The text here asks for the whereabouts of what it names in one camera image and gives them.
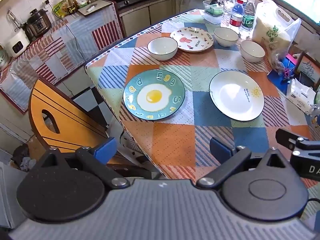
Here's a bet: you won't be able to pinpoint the white sun plate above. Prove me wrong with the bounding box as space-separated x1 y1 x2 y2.
209 70 264 121

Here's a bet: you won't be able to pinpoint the green fried egg plate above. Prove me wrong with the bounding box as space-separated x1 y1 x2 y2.
123 69 185 121

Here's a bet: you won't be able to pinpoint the white bowl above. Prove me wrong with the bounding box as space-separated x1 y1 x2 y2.
240 40 265 63
214 27 239 48
147 37 178 61

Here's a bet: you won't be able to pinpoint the pink rabbit plate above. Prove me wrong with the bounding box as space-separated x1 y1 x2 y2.
170 27 214 53

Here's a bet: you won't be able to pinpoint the wooden chair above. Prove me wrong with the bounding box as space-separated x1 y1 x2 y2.
28 76 153 178

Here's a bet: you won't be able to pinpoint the white tissue pack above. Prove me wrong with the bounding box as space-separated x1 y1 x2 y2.
286 79 316 115

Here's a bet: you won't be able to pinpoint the blue notebook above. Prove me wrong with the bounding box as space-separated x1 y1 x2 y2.
267 70 290 95

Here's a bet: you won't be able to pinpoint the patchwork tablecloth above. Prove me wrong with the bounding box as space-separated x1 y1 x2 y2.
86 9 319 180

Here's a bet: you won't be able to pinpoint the pink scissors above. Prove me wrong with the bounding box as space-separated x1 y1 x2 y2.
282 54 297 82

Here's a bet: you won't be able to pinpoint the crumpled clear plastic bag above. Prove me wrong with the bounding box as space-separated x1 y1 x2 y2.
268 49 287 75

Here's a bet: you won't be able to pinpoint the striped counter cover cloth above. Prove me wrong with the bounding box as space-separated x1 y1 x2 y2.
1 2 123 113

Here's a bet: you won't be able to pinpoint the green label water bottle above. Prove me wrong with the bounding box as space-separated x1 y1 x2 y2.
239 0 255 40

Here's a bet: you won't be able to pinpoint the clear rice bag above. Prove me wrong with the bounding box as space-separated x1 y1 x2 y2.
252 0 302 57

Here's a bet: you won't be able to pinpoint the red label water bottle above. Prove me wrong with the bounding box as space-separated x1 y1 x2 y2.
229 0 244 28

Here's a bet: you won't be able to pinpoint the black pressure cooker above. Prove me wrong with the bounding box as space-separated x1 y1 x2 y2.
27 9 52 38

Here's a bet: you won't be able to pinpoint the clear plastic basket box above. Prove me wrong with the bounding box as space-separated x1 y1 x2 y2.
202 0 225 24

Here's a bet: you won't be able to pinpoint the cutting board with knife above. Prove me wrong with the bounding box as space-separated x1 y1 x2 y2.
78 0 113 16

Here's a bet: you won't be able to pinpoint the clear white label bottle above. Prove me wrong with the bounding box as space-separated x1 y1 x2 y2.
220 0 235 28

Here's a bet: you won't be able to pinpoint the wooden picture frame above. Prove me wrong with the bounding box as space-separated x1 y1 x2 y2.
294 52 319 91

